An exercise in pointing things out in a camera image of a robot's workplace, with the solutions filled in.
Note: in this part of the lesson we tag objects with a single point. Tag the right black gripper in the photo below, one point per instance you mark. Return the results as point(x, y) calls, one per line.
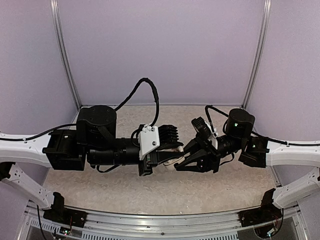
point(208, 157)

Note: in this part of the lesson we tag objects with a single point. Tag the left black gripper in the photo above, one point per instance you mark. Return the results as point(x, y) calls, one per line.
point(152, 158)

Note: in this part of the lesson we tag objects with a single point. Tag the white charging case gold trim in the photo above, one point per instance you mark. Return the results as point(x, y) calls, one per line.
point(170, 164)

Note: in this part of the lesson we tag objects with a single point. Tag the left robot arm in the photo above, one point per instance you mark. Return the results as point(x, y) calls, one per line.
point(90, 140)

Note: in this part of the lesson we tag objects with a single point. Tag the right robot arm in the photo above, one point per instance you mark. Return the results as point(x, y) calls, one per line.
point(259, 151)

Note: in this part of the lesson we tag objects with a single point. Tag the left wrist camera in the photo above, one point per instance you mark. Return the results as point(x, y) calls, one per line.
point(158, 138)

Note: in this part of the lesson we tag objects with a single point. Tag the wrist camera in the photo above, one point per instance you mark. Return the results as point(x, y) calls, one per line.
point(205, 130)
point(158, 138)

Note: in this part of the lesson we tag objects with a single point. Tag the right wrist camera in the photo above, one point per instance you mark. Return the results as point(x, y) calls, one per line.
point(205, 130)

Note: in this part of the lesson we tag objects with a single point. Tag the front aluminium rail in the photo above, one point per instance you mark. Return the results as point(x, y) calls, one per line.
point(101, 225)

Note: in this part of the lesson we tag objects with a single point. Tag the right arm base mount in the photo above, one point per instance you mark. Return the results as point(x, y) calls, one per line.
point(266, 212)

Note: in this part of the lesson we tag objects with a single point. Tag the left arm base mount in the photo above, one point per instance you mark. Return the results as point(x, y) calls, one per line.
point(60, 214)

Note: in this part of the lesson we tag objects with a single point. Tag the right aluminium frame post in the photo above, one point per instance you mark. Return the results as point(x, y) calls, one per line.
point(258, 53)

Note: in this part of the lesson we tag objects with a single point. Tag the aluminium frame post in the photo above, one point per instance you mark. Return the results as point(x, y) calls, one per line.
point(55, 12)
point(258, 53)

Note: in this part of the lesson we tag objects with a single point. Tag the left aluminium frame post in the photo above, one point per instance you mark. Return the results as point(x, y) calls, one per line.
point(55, 12)

